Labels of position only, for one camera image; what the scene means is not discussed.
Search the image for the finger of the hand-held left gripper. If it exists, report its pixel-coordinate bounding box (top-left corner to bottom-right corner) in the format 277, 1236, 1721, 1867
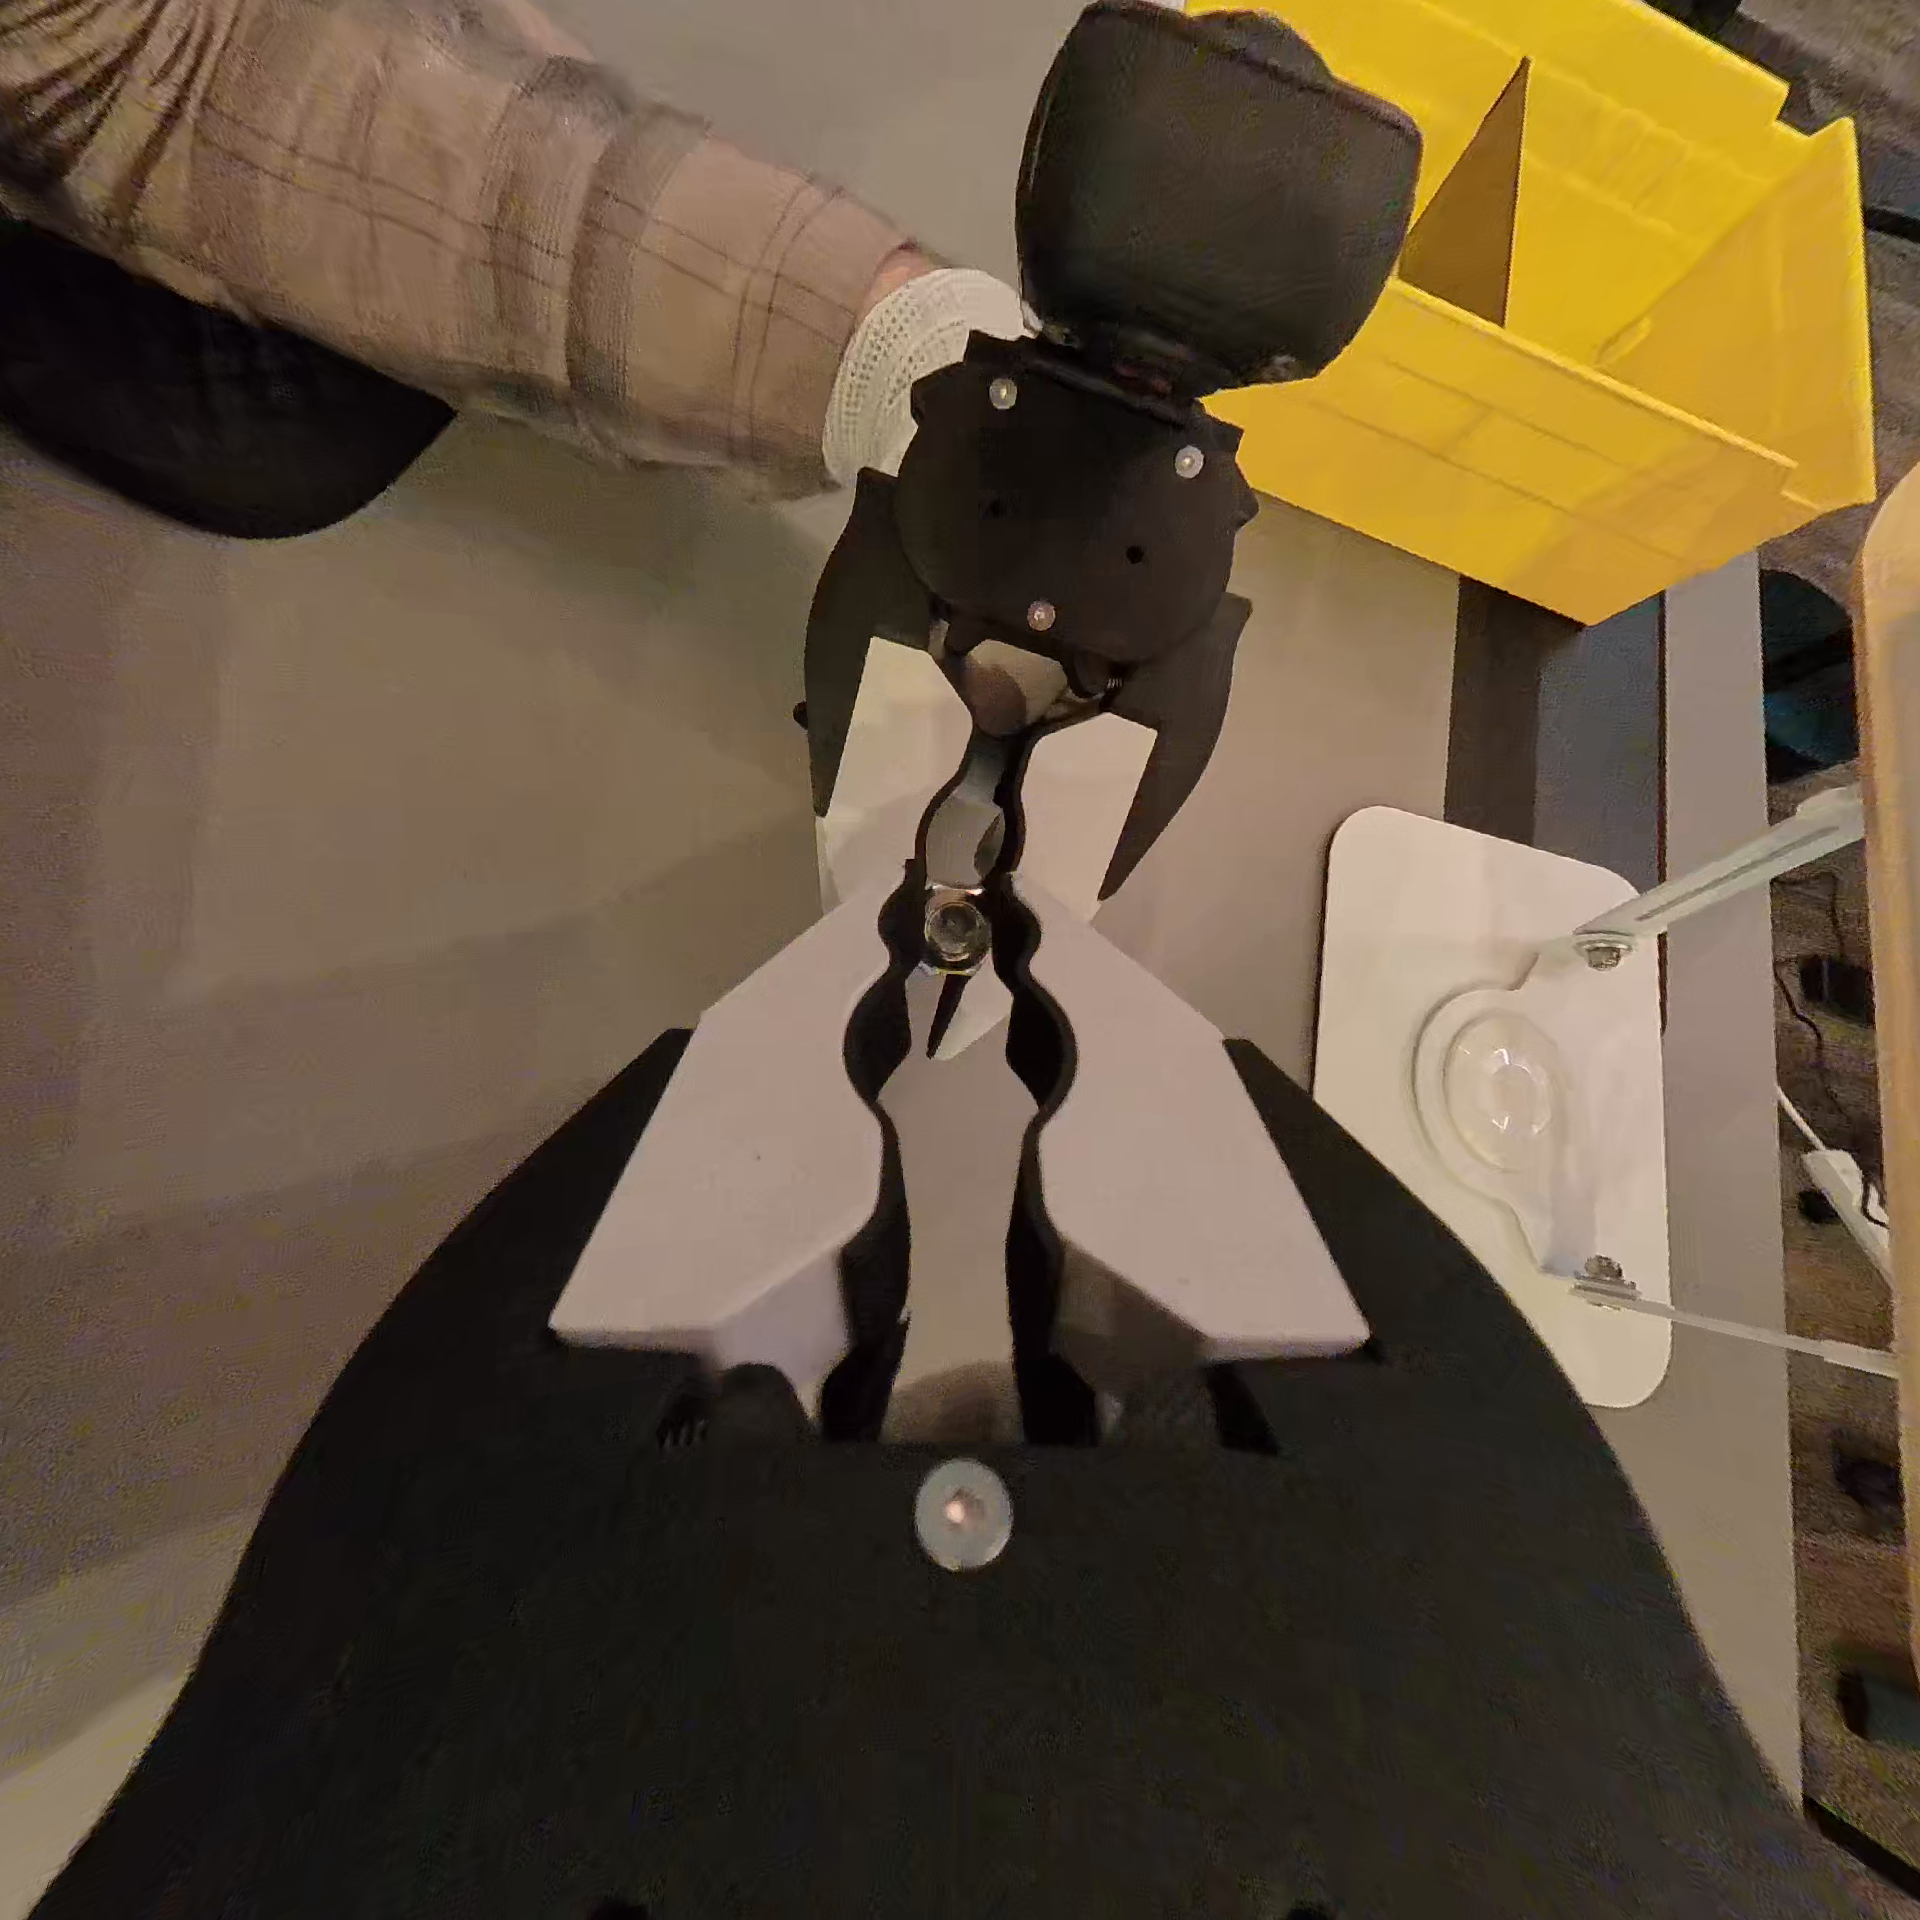
817, 632, 976, 912
1009, 720, 1164, 935

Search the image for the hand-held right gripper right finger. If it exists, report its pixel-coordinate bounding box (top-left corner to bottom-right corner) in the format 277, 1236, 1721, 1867
996, 877, 1370, 1443

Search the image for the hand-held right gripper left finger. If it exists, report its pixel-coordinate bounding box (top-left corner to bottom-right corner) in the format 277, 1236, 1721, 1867
547, 862, 916, 1433

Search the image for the steel bolt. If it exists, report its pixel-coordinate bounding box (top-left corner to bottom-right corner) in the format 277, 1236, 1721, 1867
920, 886, 994, 985

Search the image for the yellow plastic storage bin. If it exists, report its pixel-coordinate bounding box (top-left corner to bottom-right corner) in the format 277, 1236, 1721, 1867
1181, 0, 1876, 625

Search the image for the person's left forearm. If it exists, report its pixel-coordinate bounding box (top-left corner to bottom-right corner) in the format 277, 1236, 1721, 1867
0, 0, 939, 505

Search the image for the person's left hand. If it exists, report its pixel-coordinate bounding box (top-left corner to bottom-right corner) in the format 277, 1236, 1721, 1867
824, 269, 1022, 481

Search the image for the wooden document stand board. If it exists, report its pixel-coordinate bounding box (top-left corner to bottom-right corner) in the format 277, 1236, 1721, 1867
1856, 464, 1920, 1501

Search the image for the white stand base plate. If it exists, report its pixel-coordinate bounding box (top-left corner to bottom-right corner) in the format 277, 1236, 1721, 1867
1313, 804, 1674, 1412

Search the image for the clear round stand mount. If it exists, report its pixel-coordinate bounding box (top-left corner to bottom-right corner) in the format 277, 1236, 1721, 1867
1412, 937, 1667, 1307

